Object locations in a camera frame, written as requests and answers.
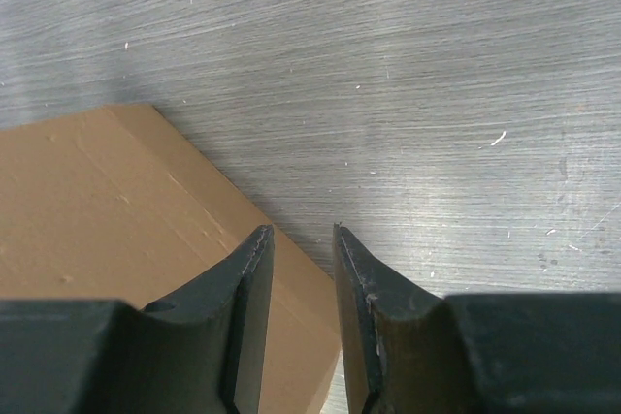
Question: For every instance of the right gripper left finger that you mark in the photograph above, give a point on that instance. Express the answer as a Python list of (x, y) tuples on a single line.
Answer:
[(199, 349)]

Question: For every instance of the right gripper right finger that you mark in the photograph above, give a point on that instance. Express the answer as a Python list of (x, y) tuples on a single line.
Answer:
[(406, 350)]

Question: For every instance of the brown cardboard box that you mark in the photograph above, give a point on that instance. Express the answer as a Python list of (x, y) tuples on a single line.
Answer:
[(117, 203)]

